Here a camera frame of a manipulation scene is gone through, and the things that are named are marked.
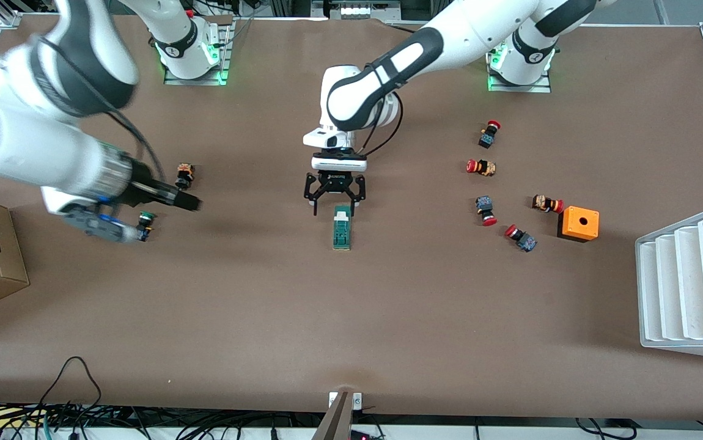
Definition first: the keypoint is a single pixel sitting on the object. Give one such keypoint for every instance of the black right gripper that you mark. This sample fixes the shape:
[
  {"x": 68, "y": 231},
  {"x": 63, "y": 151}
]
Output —
[{"x": 148, "y": 189}]

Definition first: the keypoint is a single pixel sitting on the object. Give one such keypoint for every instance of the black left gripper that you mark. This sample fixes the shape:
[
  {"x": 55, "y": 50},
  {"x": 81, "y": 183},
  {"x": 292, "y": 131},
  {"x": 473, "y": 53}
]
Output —
[{"x": 334, "y": 179}]

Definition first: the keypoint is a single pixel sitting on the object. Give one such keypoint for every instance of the green load switch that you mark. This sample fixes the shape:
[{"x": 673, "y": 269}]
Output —
[{"x": 342, "y": 232}]

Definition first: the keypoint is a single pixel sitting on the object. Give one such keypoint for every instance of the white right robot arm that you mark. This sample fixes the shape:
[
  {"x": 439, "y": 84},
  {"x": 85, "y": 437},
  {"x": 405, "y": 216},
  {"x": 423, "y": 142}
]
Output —
[{"x": 33, "y": 146}]

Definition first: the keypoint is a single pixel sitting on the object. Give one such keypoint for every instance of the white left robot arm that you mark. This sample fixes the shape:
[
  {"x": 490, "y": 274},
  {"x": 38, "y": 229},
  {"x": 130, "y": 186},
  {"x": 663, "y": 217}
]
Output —
[{"x": 449, "y": 43}]

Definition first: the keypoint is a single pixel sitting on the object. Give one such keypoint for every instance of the green pushbutton blue block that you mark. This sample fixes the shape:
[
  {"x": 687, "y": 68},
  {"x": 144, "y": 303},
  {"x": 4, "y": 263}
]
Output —
[{"x": 145, "y": 219}]

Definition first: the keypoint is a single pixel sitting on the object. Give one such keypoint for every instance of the red pushbutton orange block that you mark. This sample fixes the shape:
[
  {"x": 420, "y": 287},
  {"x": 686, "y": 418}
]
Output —
[
  {"x": 546, "y": 203},
  {"x": 483, "y": 167}
]

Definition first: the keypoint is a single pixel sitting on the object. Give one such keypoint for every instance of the red pushbutton blue block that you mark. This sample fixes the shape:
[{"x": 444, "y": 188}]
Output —
[
  {"x": 488, "y": 137},
  {"x": 485, "y": 206},
  {"x": 522, "y": 239}
]

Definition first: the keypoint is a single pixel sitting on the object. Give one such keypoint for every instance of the grey device with lights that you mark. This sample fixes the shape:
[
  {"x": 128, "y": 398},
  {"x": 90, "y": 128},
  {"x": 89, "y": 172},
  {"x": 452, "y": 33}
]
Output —
[{"x": 357, "y": 10}]

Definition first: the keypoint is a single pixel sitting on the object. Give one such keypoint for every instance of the brown support beam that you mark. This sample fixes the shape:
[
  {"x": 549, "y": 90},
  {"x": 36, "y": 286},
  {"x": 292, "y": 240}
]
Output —
[{"x": 339, "y": 421}]

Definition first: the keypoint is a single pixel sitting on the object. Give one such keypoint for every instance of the black device red light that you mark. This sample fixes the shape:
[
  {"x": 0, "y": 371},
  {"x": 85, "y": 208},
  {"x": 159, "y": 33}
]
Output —
[{"x": 360, "y": 436}]

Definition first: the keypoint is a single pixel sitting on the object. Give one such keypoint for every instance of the white stepped tray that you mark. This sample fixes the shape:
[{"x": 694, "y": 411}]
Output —
[{"x": 688, "y": 287}]

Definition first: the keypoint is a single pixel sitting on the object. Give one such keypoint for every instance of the black selector switch orange block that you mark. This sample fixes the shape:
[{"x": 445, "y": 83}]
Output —
[{"x": 184, "y": 177}]

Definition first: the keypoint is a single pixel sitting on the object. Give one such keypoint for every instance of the silver metal bracket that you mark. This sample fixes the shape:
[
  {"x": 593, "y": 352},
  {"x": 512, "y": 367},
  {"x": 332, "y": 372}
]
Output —
[{"x": 357, "y": 400}]

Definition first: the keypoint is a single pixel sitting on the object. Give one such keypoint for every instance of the orange button enclosure box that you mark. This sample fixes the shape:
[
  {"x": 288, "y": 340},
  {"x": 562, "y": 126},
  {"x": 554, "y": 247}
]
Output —
[{"x": 587, "y": 226}]

